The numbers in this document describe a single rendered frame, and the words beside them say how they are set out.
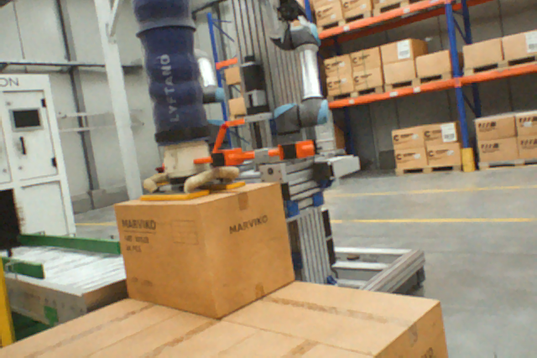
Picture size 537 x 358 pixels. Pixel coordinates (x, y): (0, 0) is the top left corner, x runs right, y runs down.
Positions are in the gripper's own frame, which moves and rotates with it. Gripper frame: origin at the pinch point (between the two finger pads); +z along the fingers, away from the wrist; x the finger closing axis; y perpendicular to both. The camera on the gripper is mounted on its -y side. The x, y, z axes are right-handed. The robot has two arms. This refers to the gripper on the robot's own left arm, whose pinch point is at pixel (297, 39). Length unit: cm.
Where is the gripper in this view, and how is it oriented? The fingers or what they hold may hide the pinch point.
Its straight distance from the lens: 212.6
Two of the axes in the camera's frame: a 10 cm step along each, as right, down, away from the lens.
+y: -6.0, 1.3, -7.9
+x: 7.9, -0.9, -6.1
